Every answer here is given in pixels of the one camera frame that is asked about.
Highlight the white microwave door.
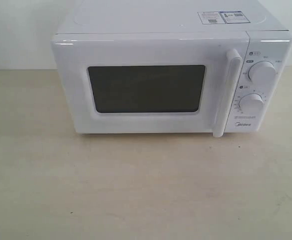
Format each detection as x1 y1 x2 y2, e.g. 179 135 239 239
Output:
51 31 250 137

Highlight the white Midea microwave oven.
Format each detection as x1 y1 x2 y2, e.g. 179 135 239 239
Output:
51 0 292 137

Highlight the white printed paper sheet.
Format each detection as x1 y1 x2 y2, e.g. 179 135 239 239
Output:
198 10 250 25

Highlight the lower white timer knob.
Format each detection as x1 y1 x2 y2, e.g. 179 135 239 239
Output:
239 93 264 113

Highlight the upper white power knob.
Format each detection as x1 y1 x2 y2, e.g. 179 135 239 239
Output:
248 61 277 84

